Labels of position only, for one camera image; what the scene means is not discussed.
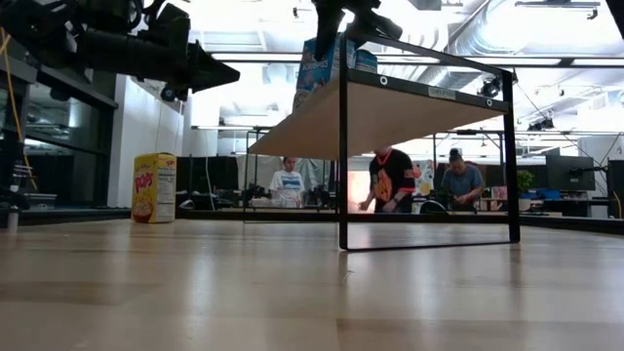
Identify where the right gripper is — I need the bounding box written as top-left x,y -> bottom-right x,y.
311,0 -> 404,62

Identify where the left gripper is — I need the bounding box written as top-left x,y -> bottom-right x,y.
72,0 -> 241,103

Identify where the blue Rice Krispies cereal box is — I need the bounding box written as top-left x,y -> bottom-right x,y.
354,48 -> 379,74
293,36 -> 358,114

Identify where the yellow Corn Pops cereal box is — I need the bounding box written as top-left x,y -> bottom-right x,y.
131,152 -> 177,224

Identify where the person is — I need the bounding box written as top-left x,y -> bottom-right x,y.
268,155 -> 307,210
359,147 -> 416,215
441,148 -> 487,214

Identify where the floral patterned cloth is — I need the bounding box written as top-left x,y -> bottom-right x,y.
411,159 -> 435,214

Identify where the green potted plant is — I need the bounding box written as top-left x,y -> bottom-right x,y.
516,169 -> 535,212

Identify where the black computer monitor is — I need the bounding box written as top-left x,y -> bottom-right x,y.
545,154 -> 597,192

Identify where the wooden shelf with black frame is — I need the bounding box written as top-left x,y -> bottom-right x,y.
243,29 -> 522,253

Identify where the silver ventilation duct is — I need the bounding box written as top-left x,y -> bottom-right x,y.
452,0 -> 624,55

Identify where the black table edge rail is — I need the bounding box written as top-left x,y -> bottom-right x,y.
0,207 -> 624,235

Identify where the yellow cable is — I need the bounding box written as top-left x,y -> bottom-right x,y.
0,26 -> 39,191

